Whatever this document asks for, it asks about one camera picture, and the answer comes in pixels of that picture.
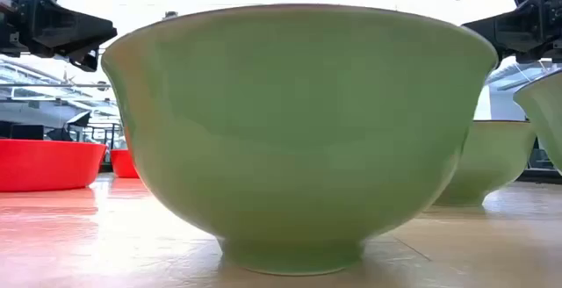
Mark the grey overhead metal bar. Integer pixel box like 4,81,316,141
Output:
0,83,111,89

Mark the black monitor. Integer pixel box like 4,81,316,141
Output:
0,120,45,140

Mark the black studio softbox lamp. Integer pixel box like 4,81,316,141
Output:
65,111,92,128

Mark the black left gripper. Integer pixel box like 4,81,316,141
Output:
0,0,119,72

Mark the green bowl with floral inside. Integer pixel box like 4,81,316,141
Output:
433,119,537,207
100,3,499,277
512,68,562,176

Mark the red plastic bowl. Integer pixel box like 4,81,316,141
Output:
109,148,141,180
0,138,108,193

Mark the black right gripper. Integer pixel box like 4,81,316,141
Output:
462,0,562,68

